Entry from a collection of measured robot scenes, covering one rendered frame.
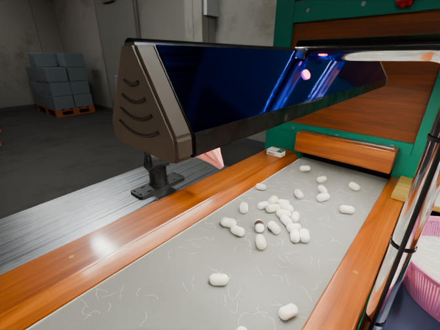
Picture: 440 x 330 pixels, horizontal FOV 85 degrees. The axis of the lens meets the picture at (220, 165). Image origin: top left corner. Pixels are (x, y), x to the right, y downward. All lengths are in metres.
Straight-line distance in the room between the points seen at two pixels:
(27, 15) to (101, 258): 7.29
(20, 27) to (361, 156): 7.32
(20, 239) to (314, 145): 0.91
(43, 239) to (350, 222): 0.78
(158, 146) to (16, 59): 7.33
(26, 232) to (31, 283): 0.34
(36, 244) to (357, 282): 0.72
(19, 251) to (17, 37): 6.91
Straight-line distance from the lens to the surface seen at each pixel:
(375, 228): 0.63
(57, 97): 5.92
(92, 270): 0.52
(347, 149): 0.86
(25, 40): 7.55
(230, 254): 0.52
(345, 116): 0.92
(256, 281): 0.48
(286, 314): 0.43
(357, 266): 0.52
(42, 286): 0.52
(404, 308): 0.63
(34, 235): 0.83
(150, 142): 0.17
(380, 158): 0.85
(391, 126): 0.90
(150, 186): 0.90
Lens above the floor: 1.10
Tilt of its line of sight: 24 degrees down
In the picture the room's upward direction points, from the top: straight up
